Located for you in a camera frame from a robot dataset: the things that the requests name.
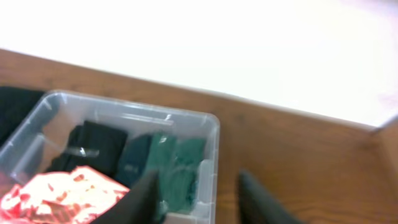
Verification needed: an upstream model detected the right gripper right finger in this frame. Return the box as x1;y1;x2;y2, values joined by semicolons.
238;170;302;224

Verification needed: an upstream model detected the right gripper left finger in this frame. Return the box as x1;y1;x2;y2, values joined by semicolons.
91;171;160;224

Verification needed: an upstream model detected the dark green cloth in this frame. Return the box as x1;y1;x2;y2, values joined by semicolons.
145;133;206;217

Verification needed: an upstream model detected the pink printed shirt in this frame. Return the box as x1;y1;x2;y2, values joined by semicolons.
1;166;129;224

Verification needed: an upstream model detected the black cloth with band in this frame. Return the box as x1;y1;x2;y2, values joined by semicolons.
45;121;128;176

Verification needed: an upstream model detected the dark navy cloth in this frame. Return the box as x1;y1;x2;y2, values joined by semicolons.
113;134;152;187

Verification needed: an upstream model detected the large black garment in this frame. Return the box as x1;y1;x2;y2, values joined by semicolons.
1;86;45;146

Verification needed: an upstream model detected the clear plastic storage bin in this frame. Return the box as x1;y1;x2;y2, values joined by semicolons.
1;91;220;224

